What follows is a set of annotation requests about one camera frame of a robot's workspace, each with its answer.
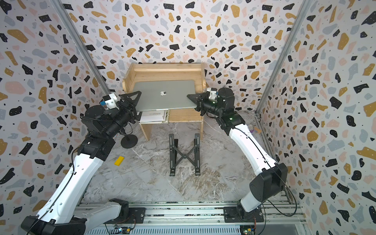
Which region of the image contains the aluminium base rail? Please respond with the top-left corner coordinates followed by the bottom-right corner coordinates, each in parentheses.
top-left (73, 201), bottom-right (306, 235)

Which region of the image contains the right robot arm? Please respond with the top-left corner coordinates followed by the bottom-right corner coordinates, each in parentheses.
top-left (187, 88), bottom-right (288, 216)

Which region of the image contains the wooden shelf unit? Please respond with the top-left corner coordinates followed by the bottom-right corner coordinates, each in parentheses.
top-left (122, 63), bottom-right (206, 134)

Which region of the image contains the white book on shelf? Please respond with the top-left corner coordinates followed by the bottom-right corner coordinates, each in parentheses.
top-left (140, 110), bottom-right (167, 123)

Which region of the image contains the yellow flat block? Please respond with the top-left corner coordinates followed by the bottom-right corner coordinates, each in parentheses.
top-left (114, 156), bottom-right (124, 166)

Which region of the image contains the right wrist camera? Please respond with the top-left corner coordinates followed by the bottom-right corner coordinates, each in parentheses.
top-left (207, 88), bottom-right (218, 102)

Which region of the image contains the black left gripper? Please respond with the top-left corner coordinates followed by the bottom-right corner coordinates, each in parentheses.
top-left (104, 91), bottom-right (144, 141)

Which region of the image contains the purple grape soda can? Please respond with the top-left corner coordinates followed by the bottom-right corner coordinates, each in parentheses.
top-left (248, 124), bottom-right (257, 133)

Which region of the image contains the glitter microphone on stand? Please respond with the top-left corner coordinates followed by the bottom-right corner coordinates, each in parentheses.
top-left (119, 127), bottom-right (138, 149)

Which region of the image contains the black laptop stand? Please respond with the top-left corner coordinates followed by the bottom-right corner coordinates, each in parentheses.
top-left (169, 133), bottom-right (201, 177)

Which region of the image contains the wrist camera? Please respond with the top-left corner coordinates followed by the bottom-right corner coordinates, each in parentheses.
top-left (207, 88), bottom-right (218, 102)
top-left (100, 93), bottom-right (118, 109)

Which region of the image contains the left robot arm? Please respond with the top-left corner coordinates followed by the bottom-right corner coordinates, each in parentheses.
top-left (21, 91), bottom-right (142, 235)

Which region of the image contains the silver laptop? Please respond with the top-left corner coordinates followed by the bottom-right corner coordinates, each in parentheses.
top-left (134, 80), bottom-right (195, 112)

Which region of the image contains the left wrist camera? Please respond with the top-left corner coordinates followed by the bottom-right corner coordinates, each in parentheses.
top-left (100, 93), bottom-right (118, 109)

